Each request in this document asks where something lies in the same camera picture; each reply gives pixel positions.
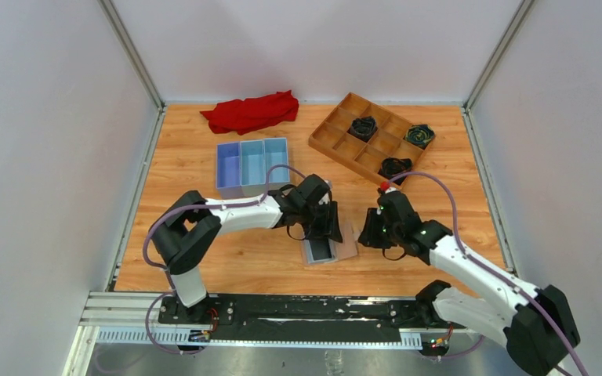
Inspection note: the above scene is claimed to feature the black rolled sock in tray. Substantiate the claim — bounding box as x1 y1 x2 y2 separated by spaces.
348 116 378 143

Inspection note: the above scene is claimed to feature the red cloth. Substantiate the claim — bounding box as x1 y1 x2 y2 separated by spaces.
200 90 299 136

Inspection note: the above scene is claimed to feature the aluminium frame rail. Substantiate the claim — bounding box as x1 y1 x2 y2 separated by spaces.
62 290 557 376

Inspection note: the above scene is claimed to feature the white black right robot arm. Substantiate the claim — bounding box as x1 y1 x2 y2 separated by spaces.
358 188 581 375

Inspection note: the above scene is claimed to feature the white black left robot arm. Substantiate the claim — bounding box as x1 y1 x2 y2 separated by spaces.
145 174 343 308

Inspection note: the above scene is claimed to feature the brown wooden divided tray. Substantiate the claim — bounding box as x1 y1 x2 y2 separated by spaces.
308 92 436 189

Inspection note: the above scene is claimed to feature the blue three-compartment tray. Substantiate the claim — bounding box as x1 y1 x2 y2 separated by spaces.
216 138 291 199

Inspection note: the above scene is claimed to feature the black red rolled sock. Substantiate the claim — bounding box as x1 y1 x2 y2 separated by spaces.
378 157 413 179

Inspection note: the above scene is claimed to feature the black yellow rolled sock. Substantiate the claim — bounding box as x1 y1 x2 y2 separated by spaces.
403 124 435 150

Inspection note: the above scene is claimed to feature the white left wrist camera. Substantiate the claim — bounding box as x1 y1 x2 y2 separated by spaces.
320 180 333 204

